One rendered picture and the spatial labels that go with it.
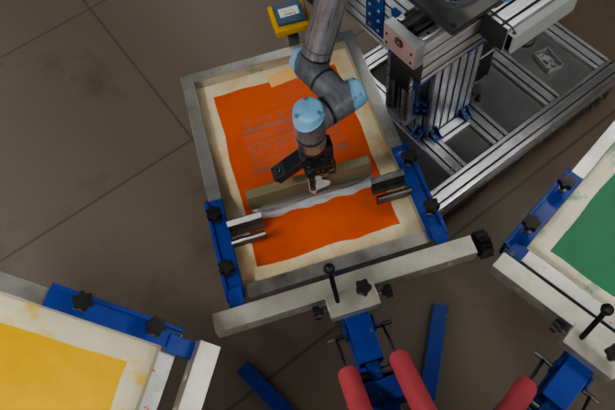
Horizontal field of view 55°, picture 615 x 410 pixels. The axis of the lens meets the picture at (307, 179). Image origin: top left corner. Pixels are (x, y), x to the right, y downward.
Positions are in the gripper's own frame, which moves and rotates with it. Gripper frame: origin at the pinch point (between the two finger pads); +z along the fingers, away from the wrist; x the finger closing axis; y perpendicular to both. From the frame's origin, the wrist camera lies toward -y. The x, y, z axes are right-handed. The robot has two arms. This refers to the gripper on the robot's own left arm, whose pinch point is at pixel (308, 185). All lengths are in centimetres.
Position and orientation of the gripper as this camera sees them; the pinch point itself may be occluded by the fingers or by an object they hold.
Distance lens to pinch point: 167.1
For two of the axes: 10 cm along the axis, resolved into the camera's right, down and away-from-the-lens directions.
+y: 9.6, -2.8, 0.8
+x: -2.8, -8.2, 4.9
